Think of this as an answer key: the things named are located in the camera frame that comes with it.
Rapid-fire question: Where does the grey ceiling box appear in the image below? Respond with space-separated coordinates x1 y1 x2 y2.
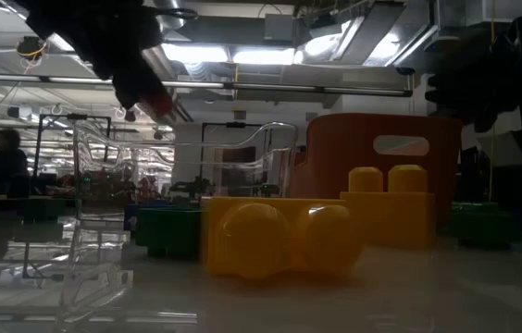
264 13 295 42

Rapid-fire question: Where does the silver ventilation duct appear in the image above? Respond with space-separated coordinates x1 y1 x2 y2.
152 0 184 34

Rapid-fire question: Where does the large yellow block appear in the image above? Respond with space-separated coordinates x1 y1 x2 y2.
339 164 437 250
201 195 367 281

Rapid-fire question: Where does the orange plastic bin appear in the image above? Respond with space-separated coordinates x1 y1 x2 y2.
288 113 464 232

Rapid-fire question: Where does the person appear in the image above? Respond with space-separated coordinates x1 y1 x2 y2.
0 128 31 199

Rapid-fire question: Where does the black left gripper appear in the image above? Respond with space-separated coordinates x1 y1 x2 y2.
24 0 170 111

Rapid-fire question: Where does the small red block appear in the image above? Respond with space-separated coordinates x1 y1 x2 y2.
148 91 175 119

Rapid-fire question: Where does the long grey ceiling rail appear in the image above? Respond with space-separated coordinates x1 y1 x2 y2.
0 72 414 98

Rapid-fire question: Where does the ceiling light panel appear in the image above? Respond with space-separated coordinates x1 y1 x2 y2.
162 43 230 64
302 31 337 59
231 47 297 67

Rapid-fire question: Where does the small green block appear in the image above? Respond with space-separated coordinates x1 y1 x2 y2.
446 201 522 251
134 206 205 259

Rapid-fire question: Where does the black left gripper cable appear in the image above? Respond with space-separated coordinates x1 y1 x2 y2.
162 6 200 22

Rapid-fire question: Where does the clear plastic bin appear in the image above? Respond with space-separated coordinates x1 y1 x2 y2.
71 118 300 228

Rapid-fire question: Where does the yellow cable coil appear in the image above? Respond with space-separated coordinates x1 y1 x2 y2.
15 35 48 61

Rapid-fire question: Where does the white table sheet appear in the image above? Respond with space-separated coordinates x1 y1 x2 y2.
0 216 522 333

